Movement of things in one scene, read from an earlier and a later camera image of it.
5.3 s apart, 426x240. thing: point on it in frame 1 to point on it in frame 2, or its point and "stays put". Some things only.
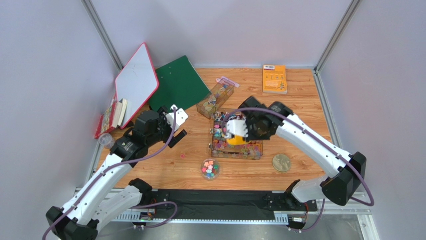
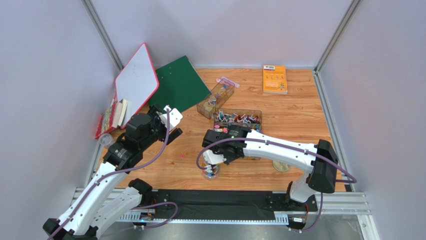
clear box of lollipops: x=220 y=114 stays put
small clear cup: x=106 y=140 stays put
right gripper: x=249 y=128 to x=220 y=156
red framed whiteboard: x=136 y=83 stays put
